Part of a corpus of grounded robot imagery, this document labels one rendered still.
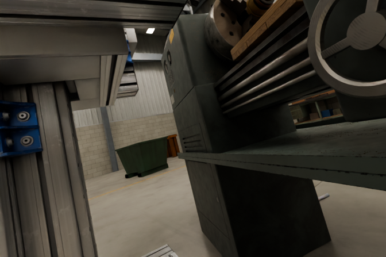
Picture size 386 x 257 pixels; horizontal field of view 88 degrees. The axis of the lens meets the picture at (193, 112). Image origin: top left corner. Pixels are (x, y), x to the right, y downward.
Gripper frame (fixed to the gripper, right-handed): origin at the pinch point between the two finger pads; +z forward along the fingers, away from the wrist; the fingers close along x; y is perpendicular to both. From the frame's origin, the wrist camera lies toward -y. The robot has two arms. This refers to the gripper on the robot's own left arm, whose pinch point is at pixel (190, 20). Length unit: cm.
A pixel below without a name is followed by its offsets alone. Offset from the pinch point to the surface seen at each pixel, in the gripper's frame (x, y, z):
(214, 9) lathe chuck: 31.9, 1.9, 16.2
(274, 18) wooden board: 64, 6, 42
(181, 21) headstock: 16.3, 11.6, 10.5
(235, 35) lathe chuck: 31.8, -4.5, 28.7
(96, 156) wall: -948, 227, 40
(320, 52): 81, 17, 59
